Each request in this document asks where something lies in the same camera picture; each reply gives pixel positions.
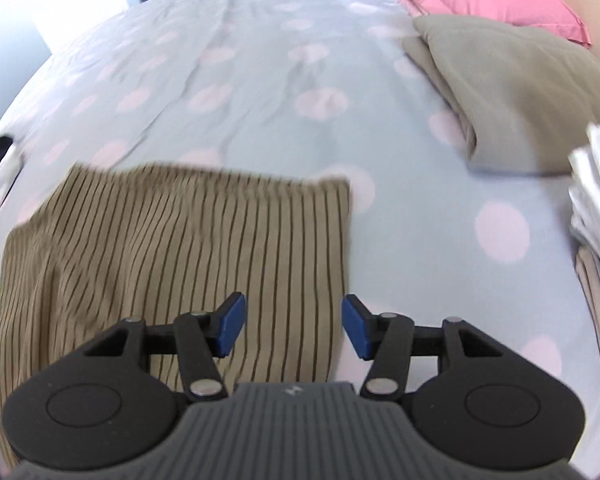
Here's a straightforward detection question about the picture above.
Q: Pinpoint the taupe folded cloth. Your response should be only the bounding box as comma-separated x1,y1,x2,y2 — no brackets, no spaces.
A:
402,14,600,177

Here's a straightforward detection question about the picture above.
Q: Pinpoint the polka dot bed sheet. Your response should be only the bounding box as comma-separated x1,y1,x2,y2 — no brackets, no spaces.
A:
0,0,600,480

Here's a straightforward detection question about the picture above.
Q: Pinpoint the brown striped garment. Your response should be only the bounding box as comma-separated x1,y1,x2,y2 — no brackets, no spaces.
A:
0,161,353,466

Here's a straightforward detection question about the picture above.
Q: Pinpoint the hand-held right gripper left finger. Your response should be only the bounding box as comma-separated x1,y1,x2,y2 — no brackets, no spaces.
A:
82,291,247,402

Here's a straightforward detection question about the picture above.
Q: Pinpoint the stack of white folded clothes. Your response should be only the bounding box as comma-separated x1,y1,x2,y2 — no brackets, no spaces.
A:
567,119,600,261

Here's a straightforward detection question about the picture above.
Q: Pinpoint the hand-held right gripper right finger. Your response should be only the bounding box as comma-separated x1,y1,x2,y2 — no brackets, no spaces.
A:
341,293,506,402

